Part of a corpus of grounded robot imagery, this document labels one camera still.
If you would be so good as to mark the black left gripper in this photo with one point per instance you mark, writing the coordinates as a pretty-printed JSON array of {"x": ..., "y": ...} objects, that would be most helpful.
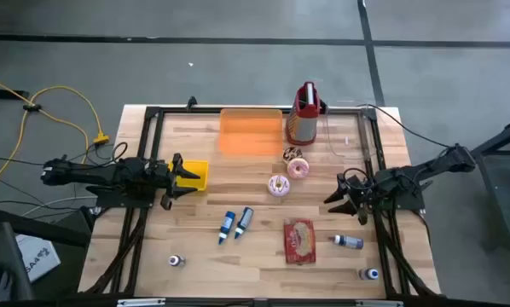
[{"x": 169, "y": 179}]

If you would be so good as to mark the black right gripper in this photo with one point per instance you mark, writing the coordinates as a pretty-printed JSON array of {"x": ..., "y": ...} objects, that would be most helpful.
[{"x": 359, "y": 196}]

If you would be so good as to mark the purple food colouring bottle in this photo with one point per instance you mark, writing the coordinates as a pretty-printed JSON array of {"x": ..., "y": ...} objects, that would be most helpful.
[
  {"x": 175, "y": 260},
  {"x": 351, "y": 242}
]

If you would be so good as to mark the pink frosted donut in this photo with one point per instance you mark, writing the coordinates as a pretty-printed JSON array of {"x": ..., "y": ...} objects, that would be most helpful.
[{"x": 298, "y": 168}]

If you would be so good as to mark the blue food colouring bottle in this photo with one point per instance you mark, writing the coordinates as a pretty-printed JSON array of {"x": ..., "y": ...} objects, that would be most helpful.
[
  {"x": 244, "y": 219},
  {"x": 227, "y": 221},
  {"x": 369, "y": 273}
]

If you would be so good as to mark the red popcorn bag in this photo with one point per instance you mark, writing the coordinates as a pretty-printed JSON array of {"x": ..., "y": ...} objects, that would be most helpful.
[{"x": 299, "y": 241}]

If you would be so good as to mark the lavender frosted donut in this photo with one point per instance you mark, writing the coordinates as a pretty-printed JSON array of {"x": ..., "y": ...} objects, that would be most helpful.
[{"x": 278, "y": 185}]

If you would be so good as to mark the chocolate sprinkle donut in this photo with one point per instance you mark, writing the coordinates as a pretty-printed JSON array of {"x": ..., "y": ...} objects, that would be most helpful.
[{"x": 290, "y": 153}]

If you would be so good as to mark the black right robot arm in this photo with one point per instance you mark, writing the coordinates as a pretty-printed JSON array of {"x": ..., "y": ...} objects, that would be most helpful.
[{"x": 408, "y": 175}]

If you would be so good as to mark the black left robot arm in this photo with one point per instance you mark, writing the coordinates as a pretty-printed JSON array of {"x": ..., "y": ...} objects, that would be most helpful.
[{"x": 110, "y": 172}]

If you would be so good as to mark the yellow plastic basket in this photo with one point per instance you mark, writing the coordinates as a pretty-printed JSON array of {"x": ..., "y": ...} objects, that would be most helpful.
[{"x": 199, "y": 170}]

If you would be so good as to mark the clear plastic tray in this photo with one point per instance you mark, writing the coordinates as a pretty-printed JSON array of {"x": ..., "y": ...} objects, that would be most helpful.
[{"x": 349, "y": 128}]

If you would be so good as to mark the orange translucent plastic bin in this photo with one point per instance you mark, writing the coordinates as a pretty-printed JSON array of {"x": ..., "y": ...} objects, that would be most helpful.
[{"x": 250, "y": 132}]

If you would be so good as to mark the red metal box grater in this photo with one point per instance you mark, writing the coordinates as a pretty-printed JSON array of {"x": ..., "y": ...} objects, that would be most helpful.
[{"x": 302, "y": 128}]

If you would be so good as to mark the white cardboard box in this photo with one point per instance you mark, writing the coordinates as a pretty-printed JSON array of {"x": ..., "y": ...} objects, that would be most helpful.
[{"x": 37, "y": 258}]

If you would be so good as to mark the black equipment stand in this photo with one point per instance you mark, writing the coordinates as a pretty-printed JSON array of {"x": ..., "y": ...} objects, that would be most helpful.
[{"x": 7, "y": 247}]

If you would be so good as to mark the black flat floor bar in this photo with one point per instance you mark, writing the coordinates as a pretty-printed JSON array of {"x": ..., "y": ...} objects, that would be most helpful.
[{"x": 3, "y": 94}]

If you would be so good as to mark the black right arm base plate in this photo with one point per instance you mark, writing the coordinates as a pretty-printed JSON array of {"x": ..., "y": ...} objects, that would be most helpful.
[{"x": 408, "y": 204}]

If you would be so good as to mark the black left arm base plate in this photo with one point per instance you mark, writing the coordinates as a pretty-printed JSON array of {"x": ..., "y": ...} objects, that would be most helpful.
[{"x": 118, "y": 201}]

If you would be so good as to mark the black aluminium table frame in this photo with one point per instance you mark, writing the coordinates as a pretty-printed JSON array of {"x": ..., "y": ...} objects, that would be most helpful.
[{"x": 182, "y": 110}]

